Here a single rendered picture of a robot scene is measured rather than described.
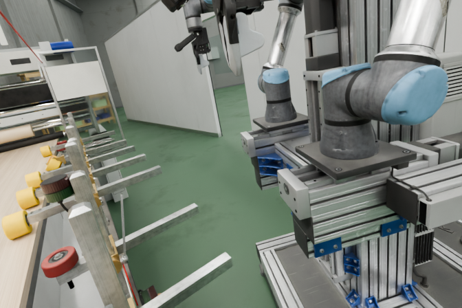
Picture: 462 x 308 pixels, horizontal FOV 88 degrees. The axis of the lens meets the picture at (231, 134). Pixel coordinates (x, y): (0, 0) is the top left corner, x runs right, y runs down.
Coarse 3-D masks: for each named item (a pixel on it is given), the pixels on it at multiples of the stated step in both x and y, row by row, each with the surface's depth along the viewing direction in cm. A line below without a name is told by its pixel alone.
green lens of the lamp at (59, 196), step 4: (68, 188) 60; (72, 188) 61; (56, 192) 58; (60, 192) 58; (64, 192) 59; (68, 192) 59; (72, 192) 61; (48, 196) 57; (52, 196) 57; (56, 196) 58; (60, 196) 58; (64, 196) 59; (68, 196) 59; (48, 200) 58; (52, 200) 58; (56, 200) 58; (60, 200) 58
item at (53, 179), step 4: (56, 176) 61; (60, 176) 60; (64, 176) 60; (44, 180) 60; (48, 180) 59; (52, 180) 58; (56, 180) 58; (44, 184) 57; (64, 188) 59; (52, 192) 57; (76, 200) 61; (60, 204) 61; (64, 208) 61
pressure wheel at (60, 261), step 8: (64, 248) 68; (72, 248) 68; (48, 256) 66; (56, 256) 65; (64, 256) 65; (72, 256) 65; (48, 264) 63; (56, 264) 62; (64, 264) 63; (72, 264) 65; (48, 272) 62; (56, 272) 62; (64, 272) 63; (72, 288) 68
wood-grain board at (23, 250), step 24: (48, 144) 227; (0, 168) 171; (24, 168) 160; (0, 192) 123; (0, 216) 97; (0, 240) 80; (24, 240) 77; (0, 264) 67; (24, 264) 66; (0, 288) 59; (24, 288) 58
